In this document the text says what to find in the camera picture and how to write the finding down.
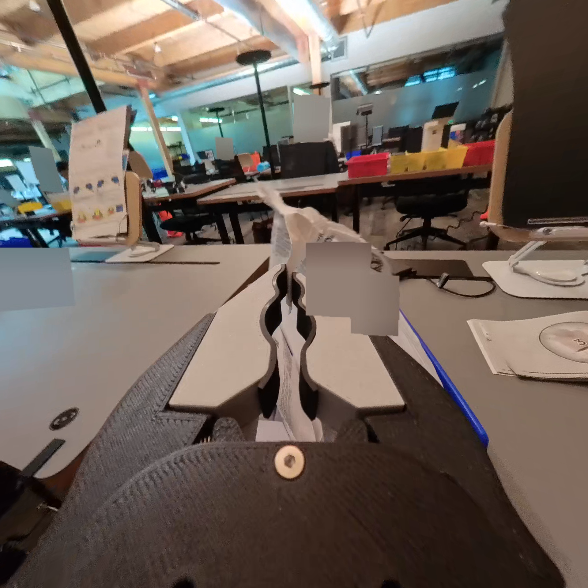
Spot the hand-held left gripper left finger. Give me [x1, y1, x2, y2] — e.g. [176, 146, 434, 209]
[168, 263, 288, 429]

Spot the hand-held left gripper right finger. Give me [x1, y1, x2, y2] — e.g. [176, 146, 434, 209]
[292, 273, 408, 431]

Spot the blue plastic bin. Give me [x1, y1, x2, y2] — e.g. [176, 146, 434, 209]
[398, 310, 489, 447]

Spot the printed white paper bag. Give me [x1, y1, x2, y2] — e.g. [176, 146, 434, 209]
[255, 183, 392, 444]

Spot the lego instruction booklet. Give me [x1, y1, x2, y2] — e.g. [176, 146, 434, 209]
[468, 311, 588, 381]

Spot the white folding stand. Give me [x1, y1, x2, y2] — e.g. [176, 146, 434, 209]
[480, 215, 588, 299]
[105, 241, 175, 264]

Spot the black oval desk grommet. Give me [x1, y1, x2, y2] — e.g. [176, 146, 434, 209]
[49, 407, 80, 432]

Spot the black office chair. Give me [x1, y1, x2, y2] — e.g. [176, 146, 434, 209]
[385, 184, 470, 251]

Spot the long wooden table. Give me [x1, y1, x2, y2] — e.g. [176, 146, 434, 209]
[337, 164, 493, 230]

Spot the red plastic bin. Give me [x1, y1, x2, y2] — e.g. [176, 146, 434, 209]
[346, 154, 391, 179]
[463, 140, 497, 167]

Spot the yellow plastic bin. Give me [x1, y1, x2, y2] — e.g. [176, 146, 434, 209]
[420, 146, 469, 171]
[390, 152, 425, 174]

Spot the propped board with printed sheet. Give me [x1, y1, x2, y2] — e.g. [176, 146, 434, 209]
[68, 106, 144, 245]

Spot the white cardboard box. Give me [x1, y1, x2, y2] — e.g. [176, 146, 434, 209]
[422, 120, 452, 151]

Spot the black wood-edged board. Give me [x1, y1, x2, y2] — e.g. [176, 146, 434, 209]
[487, 0, 588, 242]

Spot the silver ceiling duct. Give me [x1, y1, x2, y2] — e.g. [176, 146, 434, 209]
[216, 0, 343, 58]

